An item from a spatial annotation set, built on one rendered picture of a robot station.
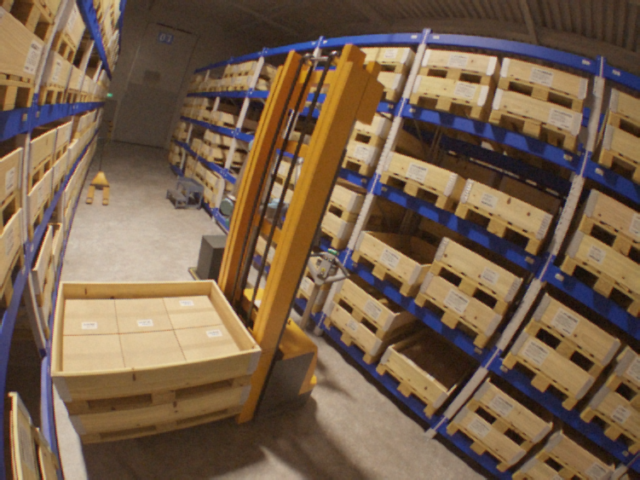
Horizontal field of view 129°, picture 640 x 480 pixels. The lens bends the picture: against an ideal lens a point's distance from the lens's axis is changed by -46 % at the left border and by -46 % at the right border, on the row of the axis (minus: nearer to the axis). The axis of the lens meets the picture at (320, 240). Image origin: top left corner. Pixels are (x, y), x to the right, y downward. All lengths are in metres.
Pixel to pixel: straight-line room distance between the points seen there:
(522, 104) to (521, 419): 2.67
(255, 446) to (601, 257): 3.02
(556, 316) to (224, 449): 2.74
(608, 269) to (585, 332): 0.50
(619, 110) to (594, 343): 1.80
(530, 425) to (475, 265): 1.54
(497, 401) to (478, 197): 1.79
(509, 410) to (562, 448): 0.69
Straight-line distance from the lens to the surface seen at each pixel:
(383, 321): 2.97
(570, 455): 3.06
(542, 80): 2.81
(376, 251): 2.96
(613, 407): 2.84
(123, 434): 2.09
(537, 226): 2.43
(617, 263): 2.51
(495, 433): 2.95
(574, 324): 2.50
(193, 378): 1.71
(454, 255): 2.58
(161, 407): 1.85
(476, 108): 2.78
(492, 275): 2.49
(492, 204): 2.50
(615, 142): 2.65
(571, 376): 2.63
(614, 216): 2.52
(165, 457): 2.38
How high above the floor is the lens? 2.17
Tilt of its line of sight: 17 degrees down
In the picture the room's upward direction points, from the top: 19 degrees clockwise
